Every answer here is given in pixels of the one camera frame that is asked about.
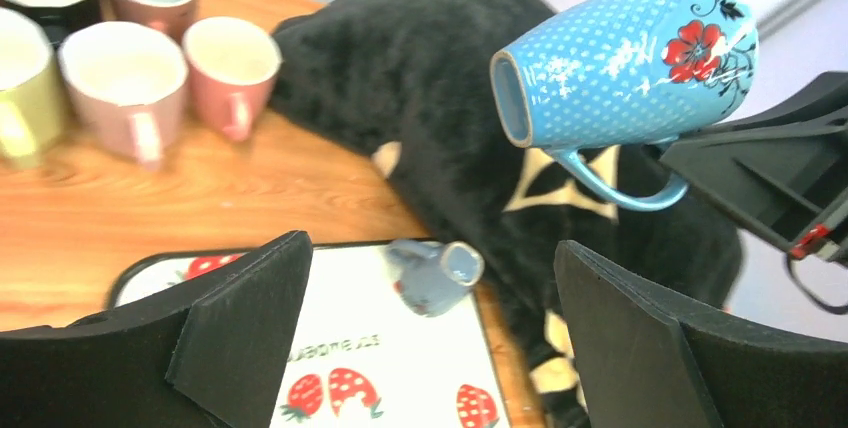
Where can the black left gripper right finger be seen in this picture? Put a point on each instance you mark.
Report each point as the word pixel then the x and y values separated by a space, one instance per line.
pixel 649 356

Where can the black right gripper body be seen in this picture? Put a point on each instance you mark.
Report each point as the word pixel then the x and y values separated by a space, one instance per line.
pixel 780 174

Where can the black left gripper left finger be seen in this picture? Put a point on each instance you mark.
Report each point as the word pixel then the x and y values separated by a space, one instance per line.
pixel 208 352

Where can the white strawberry tray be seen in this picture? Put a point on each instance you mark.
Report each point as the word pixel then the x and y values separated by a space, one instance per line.
pixel 361 358

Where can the pink octagonal mug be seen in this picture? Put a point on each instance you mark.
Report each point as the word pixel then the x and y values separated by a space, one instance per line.
pixel 128 84

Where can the pink round mug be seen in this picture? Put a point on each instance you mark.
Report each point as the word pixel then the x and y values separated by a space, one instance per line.
pixel 233 65

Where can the green octagonal mug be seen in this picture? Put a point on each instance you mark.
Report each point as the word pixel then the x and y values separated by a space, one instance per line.
pixel 34 103

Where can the grey blue dotted mug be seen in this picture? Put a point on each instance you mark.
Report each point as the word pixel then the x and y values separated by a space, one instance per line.
pixel 433 278

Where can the black floral plush blanket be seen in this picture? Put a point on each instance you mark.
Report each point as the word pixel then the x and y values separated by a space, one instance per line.
pixel 406 84

